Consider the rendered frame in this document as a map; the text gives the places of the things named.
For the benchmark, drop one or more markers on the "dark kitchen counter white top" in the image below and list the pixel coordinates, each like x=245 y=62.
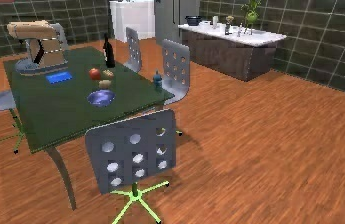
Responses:
x=230 y=53

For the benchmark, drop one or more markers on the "green dining table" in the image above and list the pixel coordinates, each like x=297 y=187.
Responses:
x=63 y=113

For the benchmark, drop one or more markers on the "teal spray bottle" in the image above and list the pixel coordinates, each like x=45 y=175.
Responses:
x=157 y=80

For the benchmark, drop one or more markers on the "blue round bowl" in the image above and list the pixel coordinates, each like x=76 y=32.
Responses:
x=101 y=98

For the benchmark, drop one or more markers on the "tan potato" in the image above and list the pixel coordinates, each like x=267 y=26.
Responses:
x=104 y=84

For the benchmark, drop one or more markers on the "brown bread roll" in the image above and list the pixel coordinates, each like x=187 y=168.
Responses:
x=108 y=73

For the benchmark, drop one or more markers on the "red apple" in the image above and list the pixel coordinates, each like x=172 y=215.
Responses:
x=94 y=73

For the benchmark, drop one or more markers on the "black wine bottle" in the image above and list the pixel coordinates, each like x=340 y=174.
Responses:
x=108 y=53

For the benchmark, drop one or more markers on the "dark blue bowl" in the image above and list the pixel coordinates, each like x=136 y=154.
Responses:
x=193 y=20

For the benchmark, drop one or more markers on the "grey fridge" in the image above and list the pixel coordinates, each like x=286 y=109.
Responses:
x=175 y=16

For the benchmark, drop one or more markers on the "white cup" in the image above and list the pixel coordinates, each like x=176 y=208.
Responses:
x=215 y=22

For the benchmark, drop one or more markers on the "small dark vase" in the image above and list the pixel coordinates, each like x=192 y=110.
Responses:
x=228 y=26

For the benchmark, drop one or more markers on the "silver sink faucet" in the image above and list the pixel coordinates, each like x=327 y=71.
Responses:
x=239 y=30

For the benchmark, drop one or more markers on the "blue rectangular sponge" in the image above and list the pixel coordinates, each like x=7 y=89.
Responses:
x=58 y=77

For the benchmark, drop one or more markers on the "green house plant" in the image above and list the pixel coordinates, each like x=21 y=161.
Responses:
x=251 y=15

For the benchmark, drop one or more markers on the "tan stand mixer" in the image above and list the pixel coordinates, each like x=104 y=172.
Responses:
x=41 y=43

